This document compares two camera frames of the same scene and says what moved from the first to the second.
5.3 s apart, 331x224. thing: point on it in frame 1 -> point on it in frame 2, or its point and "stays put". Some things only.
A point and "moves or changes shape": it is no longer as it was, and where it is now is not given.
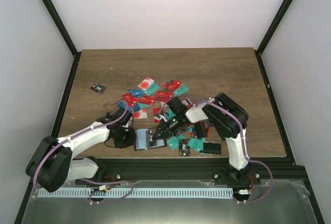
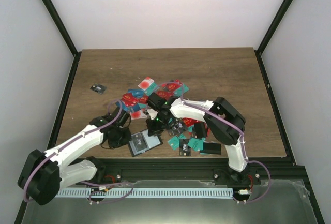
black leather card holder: (143, 139) moves or changes shape
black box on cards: (211, 148) stays put
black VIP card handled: (184, 149) stays put
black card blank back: (200, 130) stays put
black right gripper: (164, 129) -> (153, 130)
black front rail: (269, 171) stays put
